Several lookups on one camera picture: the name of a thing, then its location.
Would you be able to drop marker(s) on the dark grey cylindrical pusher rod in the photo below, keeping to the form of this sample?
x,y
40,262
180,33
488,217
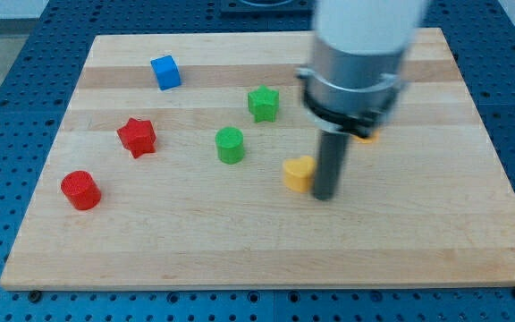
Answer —
x,y
332,150

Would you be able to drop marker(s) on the yellow hexagon block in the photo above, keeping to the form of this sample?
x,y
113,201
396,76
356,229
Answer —
x,y
372,138

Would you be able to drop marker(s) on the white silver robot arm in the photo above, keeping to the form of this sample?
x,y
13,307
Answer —
x,y
353,76

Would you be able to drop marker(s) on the green star block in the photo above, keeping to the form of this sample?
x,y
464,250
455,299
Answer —
x,y
263,104

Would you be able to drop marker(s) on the red star block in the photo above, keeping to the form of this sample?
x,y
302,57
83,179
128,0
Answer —
x,y
138,136

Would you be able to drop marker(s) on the yellow heart block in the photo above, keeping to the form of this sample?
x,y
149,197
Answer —
x,y
298,173

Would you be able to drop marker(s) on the green cylinder block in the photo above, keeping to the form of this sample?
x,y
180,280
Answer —
x,y
229,145

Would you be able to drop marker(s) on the wooden board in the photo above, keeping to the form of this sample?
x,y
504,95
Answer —
x,y
427,205

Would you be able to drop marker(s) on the blue cube block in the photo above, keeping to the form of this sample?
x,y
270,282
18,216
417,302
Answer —
x,y
167,72

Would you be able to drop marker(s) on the red cylinder block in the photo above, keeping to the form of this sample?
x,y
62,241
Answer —
x,y
81,190

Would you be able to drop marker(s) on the blue perforated table plate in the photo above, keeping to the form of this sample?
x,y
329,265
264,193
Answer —
x,y
35,94

